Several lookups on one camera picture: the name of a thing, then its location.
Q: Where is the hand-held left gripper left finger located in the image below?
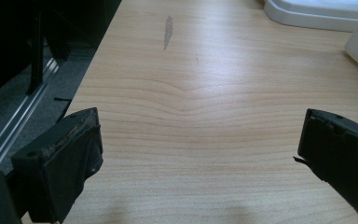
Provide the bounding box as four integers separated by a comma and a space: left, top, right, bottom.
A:
10, 107, 104, 224

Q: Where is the aluminium floor rail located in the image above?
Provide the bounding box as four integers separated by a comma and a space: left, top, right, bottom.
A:
0, 57, 60, 171

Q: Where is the white plastic tray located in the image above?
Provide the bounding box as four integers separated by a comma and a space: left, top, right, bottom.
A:
263, 0, 358, 33

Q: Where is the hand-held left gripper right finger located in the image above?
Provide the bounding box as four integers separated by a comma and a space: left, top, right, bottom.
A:
293, 107, 358, 224

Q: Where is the black metal stand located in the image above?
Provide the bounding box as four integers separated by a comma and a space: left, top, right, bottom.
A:
26, 8, 46, 95

